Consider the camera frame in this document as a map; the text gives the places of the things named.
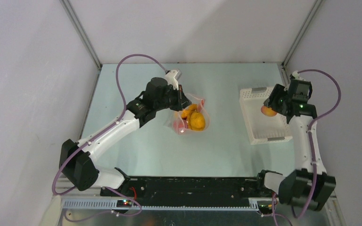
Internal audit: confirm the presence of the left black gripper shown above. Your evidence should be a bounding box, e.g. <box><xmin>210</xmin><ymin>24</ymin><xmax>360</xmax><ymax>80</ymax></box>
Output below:
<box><xmin>154</xmin><ymin>83</ymin><xmax>191</xmax><ymax>112</ymax></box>

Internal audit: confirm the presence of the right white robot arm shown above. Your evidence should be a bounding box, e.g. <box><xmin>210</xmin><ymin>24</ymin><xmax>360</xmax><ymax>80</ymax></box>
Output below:
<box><xmin>255</xmin><ymin>79</ymin><xmax>336</xmax><ymax>211</ymax></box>

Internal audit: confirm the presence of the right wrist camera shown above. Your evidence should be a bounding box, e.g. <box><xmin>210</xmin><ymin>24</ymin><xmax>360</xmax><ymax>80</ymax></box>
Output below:
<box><xmin>290</xmin><ymin>71</ymin><xmax>303</xmax><ymax>81</ymax></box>

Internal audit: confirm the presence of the pink peach top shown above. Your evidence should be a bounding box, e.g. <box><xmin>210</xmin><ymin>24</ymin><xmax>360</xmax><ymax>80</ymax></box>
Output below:
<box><xmin>173</xmin><ymin>120</ymin><xmax>188</xmax><ymax>134</ymax></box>

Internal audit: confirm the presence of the pink peach bottom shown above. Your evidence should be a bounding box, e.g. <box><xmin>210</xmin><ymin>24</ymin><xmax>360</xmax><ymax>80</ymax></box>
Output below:
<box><xmin>260</xmin><ymin>105</ymin><xmax>278</xmax><ymax>117</ymax></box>

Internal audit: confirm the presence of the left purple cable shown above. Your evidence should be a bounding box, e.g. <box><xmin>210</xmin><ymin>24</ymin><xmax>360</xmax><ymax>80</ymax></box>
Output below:
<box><xmin>52</xmin><ymin>54</ymin><xmax>169</xmax><ymax>223</ymax></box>

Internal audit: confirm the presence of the yellow mango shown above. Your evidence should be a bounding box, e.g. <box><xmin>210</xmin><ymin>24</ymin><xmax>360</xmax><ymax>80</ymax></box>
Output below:
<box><xmin>189</xmin><ymin>112</ymin><xmax>206</xmax><ymax>131</ymax></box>

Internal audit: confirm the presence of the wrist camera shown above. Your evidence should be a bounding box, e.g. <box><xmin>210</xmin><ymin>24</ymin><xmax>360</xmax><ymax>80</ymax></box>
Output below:
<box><xmin>290</xmin><ymin>71</ymin><xmax>303</xmax><ymax>81</ymax></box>
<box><xmin>164</xmin><ymin>69</ymin><xmax>182</xmax><ymax>90</ymax></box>

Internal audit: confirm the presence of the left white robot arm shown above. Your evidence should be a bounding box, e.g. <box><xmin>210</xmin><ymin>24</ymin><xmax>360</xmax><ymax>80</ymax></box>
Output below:
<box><xmin>59</xmin><ymin>77</ymin><xmax>191</xmax><ymax>196</ymax></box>

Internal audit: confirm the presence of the orange fried snack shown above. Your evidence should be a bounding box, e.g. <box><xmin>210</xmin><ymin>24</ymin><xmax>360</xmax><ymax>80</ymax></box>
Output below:
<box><xmin>181</xmin><ymin>104</ymin><xmax>197</xmax><ymax>120</ymax></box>

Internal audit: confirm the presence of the clear zip top bag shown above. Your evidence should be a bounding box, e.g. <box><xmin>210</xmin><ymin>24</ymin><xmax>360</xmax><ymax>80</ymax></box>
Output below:
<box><xmin>168</xmin><ymin>94</ymin><xmax>210</xmax><ymax>135</ymax></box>

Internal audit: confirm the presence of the pink peach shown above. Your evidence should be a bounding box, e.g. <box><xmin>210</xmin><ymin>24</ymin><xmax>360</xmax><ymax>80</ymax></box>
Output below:
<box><xmin>260</xmin><ymin>105</ymin><xmax>278</xmax><ymax>117</ymax></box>
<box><xmin>173</xmin><ymin>120</ymin><xmax>188</xmax><ymax>134</ymax></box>

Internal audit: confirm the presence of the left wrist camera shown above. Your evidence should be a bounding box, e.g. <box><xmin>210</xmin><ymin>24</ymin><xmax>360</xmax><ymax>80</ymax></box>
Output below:
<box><xmin>164</xmin><ymin>69</ymin><xmax>182</xmax><ymax>90</ymax></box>

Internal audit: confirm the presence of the white plastic basket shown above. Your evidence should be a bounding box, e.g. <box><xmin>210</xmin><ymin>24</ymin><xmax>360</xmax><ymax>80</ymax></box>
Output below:
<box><xmin>239</xmin><ymin>87</ymin><xmax>292</xmax><ymax>145</ymax></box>

